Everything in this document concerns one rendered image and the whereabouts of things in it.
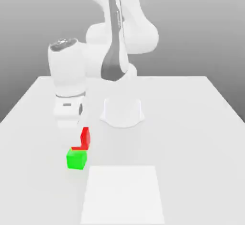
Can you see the small green cube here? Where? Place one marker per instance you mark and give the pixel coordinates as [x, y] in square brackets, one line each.
[76, 160]

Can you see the small red cube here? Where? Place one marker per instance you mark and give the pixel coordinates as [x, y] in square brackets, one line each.
[85, 139]

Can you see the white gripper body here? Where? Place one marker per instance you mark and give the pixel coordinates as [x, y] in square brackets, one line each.
[68, 123]

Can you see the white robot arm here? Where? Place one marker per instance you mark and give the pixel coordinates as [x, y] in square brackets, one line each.
[67, 66]

